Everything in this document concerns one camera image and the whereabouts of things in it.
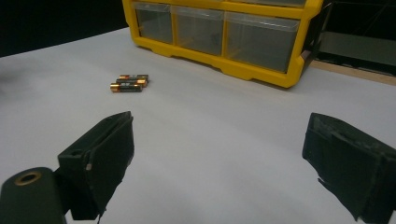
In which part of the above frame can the black and copper battery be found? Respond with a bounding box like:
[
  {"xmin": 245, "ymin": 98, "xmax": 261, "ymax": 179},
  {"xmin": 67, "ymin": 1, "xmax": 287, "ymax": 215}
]
[
  {"xmin": 109, "ymin": 82, "xmax": 144, "ymax": 93},
  {"xmin": 119, "ymin": 74, "xmax": 149, "ymax": 82},
  {"xmin": 116, "ymin": 77, "xmax": 149, "ymax": 88}
]

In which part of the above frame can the yellow plastic drawer organizer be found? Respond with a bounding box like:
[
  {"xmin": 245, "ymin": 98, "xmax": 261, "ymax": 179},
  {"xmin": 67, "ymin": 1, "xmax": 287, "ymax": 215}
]
[{"xmin": 121, "ymin": 0, "xmax": 325, "ymax": 89}]

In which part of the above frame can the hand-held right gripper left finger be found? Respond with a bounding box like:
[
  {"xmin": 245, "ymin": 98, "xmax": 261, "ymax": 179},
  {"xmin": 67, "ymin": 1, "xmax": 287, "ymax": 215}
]
[{"xmin": 54, "ymin": 110, "xmax": 135, "ymax": 221}]

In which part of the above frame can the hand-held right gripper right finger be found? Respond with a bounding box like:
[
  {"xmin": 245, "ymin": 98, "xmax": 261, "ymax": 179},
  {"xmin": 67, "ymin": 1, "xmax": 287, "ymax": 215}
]
[{"xmin": 302, "ymin": 112, "xmax": 396, "ymax": 224}]

